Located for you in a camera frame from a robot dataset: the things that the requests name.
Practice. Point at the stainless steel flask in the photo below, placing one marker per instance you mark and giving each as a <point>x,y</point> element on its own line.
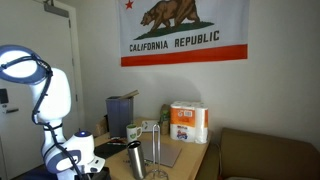
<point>136,161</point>

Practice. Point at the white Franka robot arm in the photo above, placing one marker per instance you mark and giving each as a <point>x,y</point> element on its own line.
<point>53,96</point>

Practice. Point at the orange paper towel pack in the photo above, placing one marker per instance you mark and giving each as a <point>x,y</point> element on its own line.
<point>188,121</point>

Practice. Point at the brown cardboard tube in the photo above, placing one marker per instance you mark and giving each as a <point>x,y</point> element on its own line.
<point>130,94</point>

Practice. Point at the grey plastic trash bin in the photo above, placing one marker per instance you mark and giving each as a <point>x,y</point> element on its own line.
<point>119,116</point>

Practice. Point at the white mug green logo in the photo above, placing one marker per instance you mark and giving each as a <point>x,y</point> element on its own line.
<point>132,133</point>

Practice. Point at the metal paper towel holder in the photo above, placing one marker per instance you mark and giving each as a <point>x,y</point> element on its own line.
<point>156,150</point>

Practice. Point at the silver laptop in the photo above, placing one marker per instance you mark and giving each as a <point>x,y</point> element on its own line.
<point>166,153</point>

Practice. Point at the California Republic flag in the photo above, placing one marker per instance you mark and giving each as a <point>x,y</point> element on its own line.
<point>183,30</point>

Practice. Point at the red pen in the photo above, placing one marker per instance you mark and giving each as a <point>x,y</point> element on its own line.
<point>117,139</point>

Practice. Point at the green pencil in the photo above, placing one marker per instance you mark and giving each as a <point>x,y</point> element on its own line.
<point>116,144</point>

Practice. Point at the brown paper bag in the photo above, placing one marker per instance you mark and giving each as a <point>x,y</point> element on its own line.
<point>101,126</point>

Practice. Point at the black tablet case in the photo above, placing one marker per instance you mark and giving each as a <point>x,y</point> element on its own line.
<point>110,150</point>

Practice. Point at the brown sofa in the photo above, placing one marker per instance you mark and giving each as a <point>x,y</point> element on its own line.
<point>266,156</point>

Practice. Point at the grey door closer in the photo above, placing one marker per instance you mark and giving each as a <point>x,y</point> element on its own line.
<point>56,9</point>

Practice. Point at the white door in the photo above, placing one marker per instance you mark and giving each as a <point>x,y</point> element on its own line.
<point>20,140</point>

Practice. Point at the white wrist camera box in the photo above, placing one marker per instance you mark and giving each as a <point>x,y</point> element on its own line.
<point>96,164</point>

